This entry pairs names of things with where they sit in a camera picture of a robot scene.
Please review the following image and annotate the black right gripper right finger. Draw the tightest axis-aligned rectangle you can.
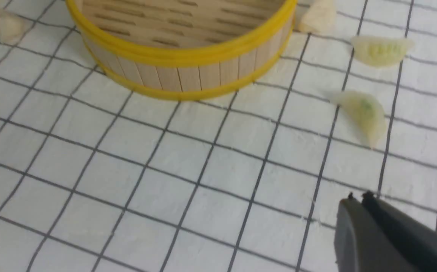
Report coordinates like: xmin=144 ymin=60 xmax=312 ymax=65
xmin=361 ymin=191 xmax=437 ymax=272

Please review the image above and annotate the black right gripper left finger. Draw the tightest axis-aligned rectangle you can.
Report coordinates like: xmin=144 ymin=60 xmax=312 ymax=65
xmin=334 ymin=193 xmax=407 ymax=272

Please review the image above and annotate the pale green dumpling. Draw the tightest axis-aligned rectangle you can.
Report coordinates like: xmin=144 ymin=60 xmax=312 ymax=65
xmin=329 ymin=91 xmax=387 ymax=149
xmin=350 ymin=36 xmax=415 ymax=68

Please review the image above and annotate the white dumpling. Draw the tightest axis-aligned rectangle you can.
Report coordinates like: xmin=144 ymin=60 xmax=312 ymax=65
xmin=0 ymin=8 xmax=26 ymax=45
xmin=297 ymin=0 xmax=337 ymax=34

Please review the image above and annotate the bamboo steamer tray yellow rim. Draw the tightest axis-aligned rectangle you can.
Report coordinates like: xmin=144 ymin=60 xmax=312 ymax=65
xmin=66 ymin=0 xmax=297 ymax=100

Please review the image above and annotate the white black grid tablecloth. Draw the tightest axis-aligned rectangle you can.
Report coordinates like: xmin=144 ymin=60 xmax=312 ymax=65
xmin=0 ymin=0 xmax=437 ymax=272

